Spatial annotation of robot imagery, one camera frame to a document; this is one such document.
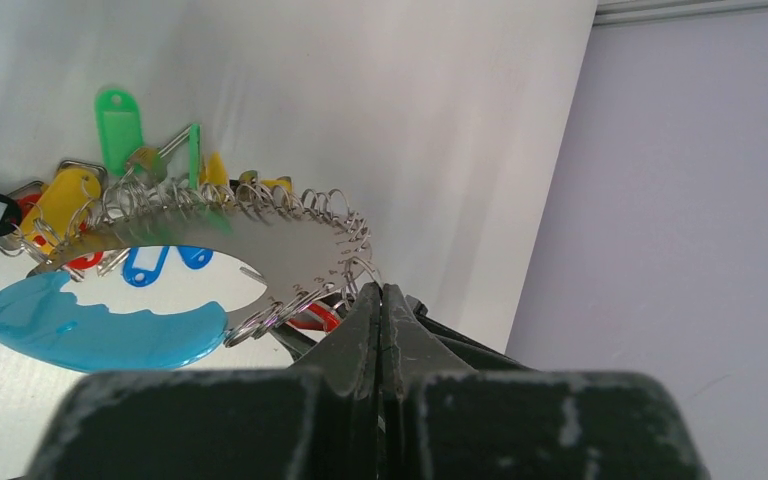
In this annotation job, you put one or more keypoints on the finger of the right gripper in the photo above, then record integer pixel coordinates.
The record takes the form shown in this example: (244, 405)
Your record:
(478, 356)

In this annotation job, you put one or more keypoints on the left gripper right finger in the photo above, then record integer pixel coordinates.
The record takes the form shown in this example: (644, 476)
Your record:
(448, 420)

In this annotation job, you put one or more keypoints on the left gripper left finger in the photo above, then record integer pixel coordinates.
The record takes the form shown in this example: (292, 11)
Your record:
(316, 419)

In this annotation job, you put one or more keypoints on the metal key organizer ring plate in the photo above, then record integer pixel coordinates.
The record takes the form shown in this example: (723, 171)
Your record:
(301, 247)

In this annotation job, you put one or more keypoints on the key with red tag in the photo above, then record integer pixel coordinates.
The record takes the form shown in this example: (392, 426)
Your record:
(318, 316)

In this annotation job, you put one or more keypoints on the blue key tag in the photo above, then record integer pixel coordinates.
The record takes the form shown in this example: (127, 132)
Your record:
(143, 265)

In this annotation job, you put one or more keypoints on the solid yellow key tag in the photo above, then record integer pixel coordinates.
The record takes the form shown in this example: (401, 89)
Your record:
(60, 209)

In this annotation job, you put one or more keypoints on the green key tag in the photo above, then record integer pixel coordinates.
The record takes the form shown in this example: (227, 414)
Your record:
(119, 127)

